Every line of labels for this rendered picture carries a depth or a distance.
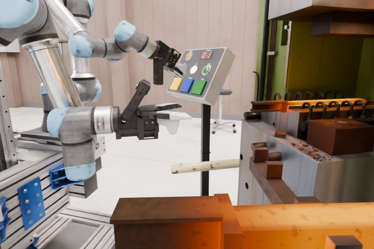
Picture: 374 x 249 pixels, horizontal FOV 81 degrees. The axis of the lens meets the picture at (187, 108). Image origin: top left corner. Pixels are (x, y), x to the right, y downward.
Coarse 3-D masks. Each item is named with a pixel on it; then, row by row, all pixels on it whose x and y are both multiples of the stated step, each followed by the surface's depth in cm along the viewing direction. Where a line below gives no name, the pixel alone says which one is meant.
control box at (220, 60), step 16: (208, 48) 114; (224, 48) 105; (192, 64) 119; (208, 64) 109; (224, 64) 105; (208, 80) 104; (224, 80) 107; (176, 96) 127; (192, 96) 108; (208, 96) 102
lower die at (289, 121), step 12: (288, 108) 66; (300, 108) 66; (336, 108) 66; (348, 108) 66; (360, 108) 66; (372, 108) 66; (264, 120) 79; (276, 120) 72; (288, 120) 66; (300, 120) 62; (288, 132) 66; (300, 132) 63
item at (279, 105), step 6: (252, 102) 66; (258, 102) 65; (264, 102) 65; (270, 102) 66; (276, 102) 66; (282, 102) 66; (288, 102) 67; (294, 102) 67; (300, 102) 68; (312, 102) 68; (324, 102) 69; (252, 108) 66; (258, 108) 66; (264, 108) 66; (270, 108) 67; (276, 108) 67; (282, 108) 66
